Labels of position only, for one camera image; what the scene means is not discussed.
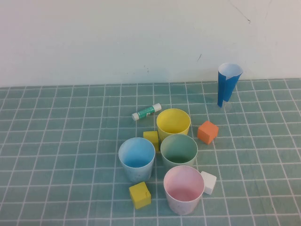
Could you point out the yellow plastic cup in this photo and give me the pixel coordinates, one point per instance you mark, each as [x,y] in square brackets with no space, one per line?
[172,122]

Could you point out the green plastic cup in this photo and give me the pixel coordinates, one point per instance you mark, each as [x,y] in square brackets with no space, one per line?
[178,150]

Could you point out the light blue plastic cup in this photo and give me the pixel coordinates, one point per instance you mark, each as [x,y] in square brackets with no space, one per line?
[136,173]

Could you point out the green and white glue stick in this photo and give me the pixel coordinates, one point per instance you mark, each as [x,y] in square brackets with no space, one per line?
[145,112]

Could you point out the yellow foam cube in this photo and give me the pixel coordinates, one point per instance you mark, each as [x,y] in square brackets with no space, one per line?
[140,195]
[150,137]

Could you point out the orange foam cube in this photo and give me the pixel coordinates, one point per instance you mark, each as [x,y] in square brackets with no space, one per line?
[207,133]

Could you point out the blue rolled paper cone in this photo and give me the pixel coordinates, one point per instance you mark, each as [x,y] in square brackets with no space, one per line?
[227,89]

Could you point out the pink plastic cup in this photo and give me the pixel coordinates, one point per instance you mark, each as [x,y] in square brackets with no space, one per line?
[183,186]

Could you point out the white foam cube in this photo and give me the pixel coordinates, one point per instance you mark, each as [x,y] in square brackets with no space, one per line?
[208,182]

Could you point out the green grid table mat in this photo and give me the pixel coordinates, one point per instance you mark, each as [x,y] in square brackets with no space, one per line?
[47,141]

